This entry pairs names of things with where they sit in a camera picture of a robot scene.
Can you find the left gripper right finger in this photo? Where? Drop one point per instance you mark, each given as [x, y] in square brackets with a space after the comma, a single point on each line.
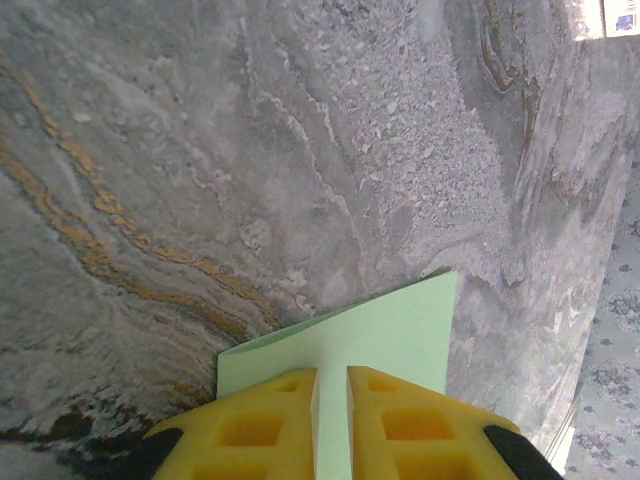
[415, 430]

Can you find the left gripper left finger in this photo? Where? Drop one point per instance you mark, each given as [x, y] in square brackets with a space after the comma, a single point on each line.
[250, 430]

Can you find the light green paper sheet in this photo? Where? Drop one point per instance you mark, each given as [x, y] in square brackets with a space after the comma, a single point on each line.
[390, 330]

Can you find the clear packet with printed card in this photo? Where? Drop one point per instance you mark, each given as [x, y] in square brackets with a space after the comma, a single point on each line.
[622, 17]

